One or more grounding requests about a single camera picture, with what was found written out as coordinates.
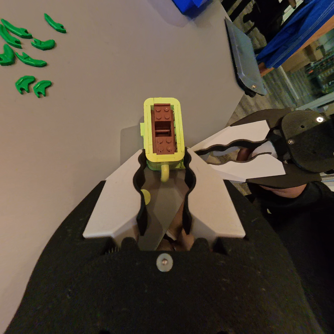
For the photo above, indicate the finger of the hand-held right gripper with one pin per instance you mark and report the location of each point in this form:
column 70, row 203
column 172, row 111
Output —
column 245, row 131
column 255, row 169

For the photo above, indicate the lime round brick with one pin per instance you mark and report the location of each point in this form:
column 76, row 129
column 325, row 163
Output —
column 147, row 201

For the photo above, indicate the person's beige trousers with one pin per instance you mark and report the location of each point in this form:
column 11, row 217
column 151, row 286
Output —
column 177, row 224

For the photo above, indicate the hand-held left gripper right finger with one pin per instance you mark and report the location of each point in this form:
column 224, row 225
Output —
column 216, row 208

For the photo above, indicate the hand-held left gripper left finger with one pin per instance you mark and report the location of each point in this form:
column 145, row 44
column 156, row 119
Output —
column 112, row 208

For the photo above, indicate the lime green brick model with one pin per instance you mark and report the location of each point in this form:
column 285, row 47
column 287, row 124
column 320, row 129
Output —
column 150, row 156

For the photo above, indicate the blue plastic bin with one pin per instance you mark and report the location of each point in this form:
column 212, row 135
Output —
column 294, row 34
column 193, row 5

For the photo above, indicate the scattered green leaf pieces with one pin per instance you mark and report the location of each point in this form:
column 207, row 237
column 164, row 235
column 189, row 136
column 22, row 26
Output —
column 44, row 45

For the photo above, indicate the yellow round tile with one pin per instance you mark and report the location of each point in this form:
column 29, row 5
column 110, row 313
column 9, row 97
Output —
column 146, row 194

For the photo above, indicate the person's right hand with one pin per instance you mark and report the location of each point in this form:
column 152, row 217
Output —
column 284, row 192

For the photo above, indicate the person's black clothed body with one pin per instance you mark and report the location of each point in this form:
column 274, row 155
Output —
column 300, row 248

